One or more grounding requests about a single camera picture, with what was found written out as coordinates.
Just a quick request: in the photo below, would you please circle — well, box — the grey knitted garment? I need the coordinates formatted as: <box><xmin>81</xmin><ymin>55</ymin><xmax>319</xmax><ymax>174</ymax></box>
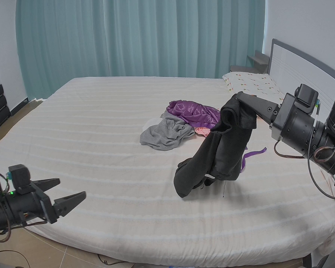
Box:
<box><xmin>140</xmin><ymin>112</ymin><xmax>195</xmax><ymax>151</ymax></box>

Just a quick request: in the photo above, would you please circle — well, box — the white printed pillow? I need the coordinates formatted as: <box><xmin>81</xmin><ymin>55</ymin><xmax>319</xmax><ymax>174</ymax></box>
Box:
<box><xmin>222</xmin><ymin>71</ymin><xmax>285</xmax><ymax>103</ymax></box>

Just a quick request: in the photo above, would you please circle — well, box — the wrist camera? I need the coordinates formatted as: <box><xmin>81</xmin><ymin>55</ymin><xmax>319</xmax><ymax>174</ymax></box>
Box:
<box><xmin>294</xmin><ymin>84</ymin><xmax>321</xmax><ymax>114</ymax></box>
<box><xmin>8</xmin><ymin>164</ymin><xmax>34</xmax><ymax>197</ymax></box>

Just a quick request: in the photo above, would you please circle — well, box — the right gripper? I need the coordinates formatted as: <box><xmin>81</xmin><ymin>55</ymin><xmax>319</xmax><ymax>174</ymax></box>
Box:
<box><xmin>236</xmin><ymin>92</ymin><xmax>324</xmax><ymax>158</ymax></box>

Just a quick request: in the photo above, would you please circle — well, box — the black cable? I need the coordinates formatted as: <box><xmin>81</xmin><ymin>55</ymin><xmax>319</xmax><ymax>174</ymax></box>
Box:
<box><xmin>274</xmin><ymin>140</ymin><xmax>310</xmax><ymax>159</ymax></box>
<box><xmin>307</xmin><ymin>150</ymin><xmax>335</xmax><ymax>200</ymax></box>

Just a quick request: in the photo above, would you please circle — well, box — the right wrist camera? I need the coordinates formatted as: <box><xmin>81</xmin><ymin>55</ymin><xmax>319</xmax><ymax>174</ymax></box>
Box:
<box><xmin>294</xmin><ymin>84</ymin><xmax>321</xmax><ymax>114</ymax></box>

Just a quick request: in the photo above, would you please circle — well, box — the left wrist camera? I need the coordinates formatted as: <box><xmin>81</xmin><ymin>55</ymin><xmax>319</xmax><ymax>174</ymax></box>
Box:
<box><xmin>8</xmin><ymin>164</ymin><xmax>34</xmax><ymax>197</ymax></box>

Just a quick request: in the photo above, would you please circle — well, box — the black T-shirt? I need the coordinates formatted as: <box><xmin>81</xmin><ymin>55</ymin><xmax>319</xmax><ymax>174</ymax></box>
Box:
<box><xmin>174</xmin><ymin>94</ymin><xmax>258</xmax><ymax>198</ymax></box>

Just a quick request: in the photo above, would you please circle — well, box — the blue-green curtain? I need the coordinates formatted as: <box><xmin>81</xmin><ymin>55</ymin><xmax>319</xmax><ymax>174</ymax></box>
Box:
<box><xmin>104</xmin><ymin>0</ymin><xmax>266</xmax><ymax>79</ymax></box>
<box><xmin>15</xmin><ymin>0</ymin><xmax>110</xmax><ymax>101</ymax></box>

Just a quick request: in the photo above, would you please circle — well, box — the bed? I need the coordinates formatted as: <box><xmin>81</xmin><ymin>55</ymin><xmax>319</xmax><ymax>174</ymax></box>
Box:
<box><xmin>0</xmin><ymin>38</ymin><xmax>335</xmax><ymax>267</ymax></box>

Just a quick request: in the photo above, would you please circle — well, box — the pink garment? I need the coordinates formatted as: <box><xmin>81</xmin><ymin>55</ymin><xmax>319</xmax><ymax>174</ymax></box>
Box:
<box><xmin>194</xmin><ymin>127</ymin><xmax>213</xmax><ymax>138</ymax></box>

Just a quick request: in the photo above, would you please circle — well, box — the grey bedside table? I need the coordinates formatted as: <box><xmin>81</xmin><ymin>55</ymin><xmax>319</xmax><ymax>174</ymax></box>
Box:
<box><xmin>229</xmin><ymin>50</ymin><xmax>270</xmax><ymax>75</ymax></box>

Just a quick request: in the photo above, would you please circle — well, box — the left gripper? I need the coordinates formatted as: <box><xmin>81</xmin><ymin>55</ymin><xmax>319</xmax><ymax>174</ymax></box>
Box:
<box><xmin>0</xmin><ymin>178</ymin><xmax>87</xmax><ymax>233</ymax></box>

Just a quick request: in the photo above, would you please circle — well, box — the purple satin garment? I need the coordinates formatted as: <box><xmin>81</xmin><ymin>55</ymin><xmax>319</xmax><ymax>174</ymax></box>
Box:
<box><xmin>167</xmin><ymin>100</ymin><xmax>267</xmax><ymax>174</ymax></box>

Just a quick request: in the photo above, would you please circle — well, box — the white garment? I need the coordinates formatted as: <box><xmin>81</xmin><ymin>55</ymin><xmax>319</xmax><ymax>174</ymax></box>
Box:
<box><xmin>143</xmin><ymin>117</ymin><xmax>164</xmax><ymax>130</ymax></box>

